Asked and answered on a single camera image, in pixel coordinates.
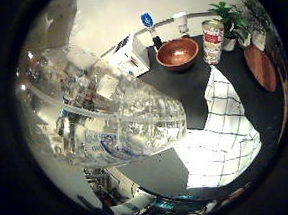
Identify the white cup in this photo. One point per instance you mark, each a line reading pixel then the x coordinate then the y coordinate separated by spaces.
pixel 181 22

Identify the small green plant white pot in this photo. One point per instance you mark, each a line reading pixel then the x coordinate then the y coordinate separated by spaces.
pixel 231 23

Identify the clear spray bottle red trigger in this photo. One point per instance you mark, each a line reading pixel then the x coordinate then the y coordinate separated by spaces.
pixel 118 123

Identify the round wooden board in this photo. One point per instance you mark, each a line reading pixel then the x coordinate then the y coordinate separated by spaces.
pixel 261 68

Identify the dark bottle with blue cap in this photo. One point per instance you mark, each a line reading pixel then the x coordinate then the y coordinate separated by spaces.
pixel 149 23

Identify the white cardboard box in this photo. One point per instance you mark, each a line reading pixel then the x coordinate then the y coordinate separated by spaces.
pixel 130 56

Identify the red and white tin can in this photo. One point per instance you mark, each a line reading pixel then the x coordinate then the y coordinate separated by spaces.
pixel 213 42

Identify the brown wooden bowl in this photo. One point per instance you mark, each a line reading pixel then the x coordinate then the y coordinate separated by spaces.
pixel 177 54

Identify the white checked cloth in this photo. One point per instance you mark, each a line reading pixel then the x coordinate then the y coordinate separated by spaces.
pixel 226 137

